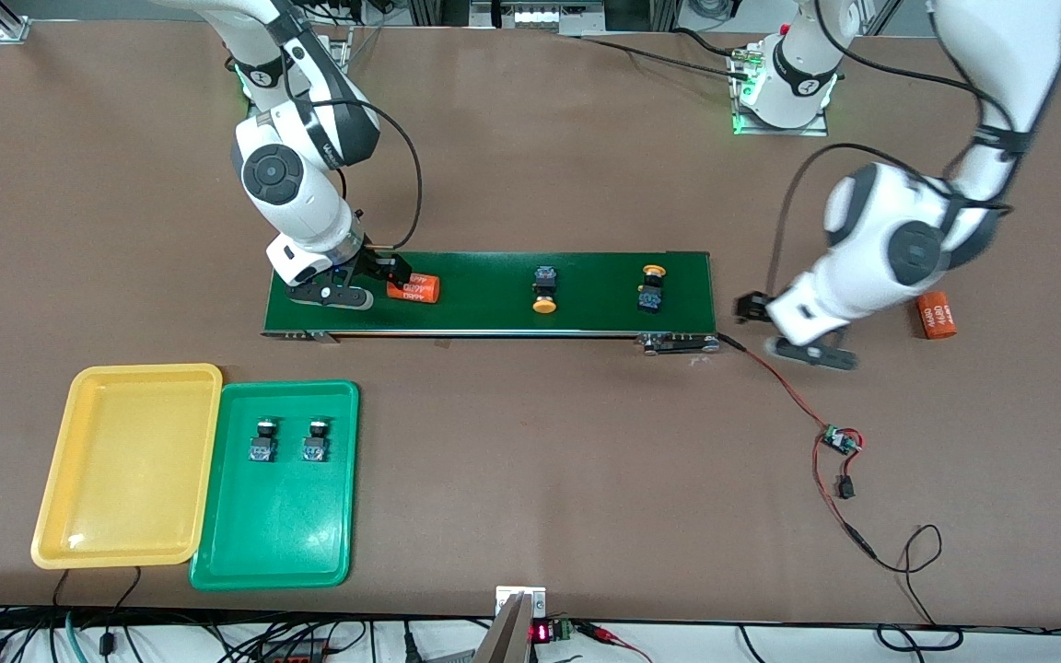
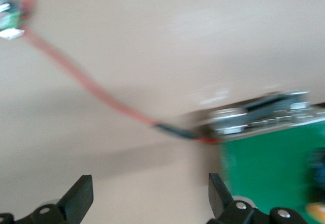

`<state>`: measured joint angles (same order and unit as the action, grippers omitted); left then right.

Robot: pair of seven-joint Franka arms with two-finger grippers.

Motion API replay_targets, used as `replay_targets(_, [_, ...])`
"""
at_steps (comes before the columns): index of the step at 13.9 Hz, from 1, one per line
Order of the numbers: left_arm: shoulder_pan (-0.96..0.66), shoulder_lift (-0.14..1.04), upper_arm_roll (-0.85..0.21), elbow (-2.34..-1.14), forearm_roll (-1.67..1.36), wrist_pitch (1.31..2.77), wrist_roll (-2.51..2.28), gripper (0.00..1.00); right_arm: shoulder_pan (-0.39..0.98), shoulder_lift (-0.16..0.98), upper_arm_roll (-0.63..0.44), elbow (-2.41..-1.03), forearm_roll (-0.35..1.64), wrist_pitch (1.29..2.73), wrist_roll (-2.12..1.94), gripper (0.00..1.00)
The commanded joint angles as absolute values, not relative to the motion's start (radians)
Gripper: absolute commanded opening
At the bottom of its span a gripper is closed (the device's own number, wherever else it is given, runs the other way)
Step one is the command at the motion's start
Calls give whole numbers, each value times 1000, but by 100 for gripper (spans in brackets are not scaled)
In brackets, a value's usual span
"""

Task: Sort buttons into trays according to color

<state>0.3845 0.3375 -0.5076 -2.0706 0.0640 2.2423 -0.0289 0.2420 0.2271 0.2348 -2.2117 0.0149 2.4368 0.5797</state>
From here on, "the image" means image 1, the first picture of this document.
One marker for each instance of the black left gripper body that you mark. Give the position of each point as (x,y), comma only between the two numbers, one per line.
(752,307)

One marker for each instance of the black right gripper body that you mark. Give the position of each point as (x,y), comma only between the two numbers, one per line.
(372,266)

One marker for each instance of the orange cylinder with white print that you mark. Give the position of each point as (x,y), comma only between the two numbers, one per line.
(422,290)
(937,316)

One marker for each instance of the yellow cap push button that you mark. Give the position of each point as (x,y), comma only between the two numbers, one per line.
(650,296)
(544,304)

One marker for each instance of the green cap push button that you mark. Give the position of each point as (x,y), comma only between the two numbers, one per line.
(262,449)
(314,449)

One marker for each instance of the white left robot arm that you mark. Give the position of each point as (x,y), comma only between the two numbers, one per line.
(853,276)

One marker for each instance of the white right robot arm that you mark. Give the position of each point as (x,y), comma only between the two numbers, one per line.
(314,216)

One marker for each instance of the green conveyor belt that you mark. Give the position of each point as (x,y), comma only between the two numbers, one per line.
(484,295)

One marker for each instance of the small green circuit board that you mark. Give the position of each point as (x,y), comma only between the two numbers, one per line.
(839,440)

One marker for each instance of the small black plug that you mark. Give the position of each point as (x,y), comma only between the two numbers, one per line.
(846,488)

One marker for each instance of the green plastic tray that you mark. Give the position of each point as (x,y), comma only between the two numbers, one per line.
(277,525)

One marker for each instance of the silver lit device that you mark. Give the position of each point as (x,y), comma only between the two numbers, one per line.
(535,17)

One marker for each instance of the yellow plastic tray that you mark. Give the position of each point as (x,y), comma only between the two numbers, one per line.
(125,460)

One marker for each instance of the red clip lead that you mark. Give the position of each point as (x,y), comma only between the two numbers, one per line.
(613,637)

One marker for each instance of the red digit display module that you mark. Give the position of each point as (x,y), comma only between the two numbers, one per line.
(544,632)

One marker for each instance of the red power strip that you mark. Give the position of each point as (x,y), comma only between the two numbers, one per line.
(296,656)

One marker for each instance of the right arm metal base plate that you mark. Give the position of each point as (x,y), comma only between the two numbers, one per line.
(259,118)

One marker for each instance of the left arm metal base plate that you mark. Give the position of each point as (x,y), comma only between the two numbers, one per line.
(816,129)

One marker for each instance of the metal mounting bracket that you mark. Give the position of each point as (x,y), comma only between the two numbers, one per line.
(517,626)

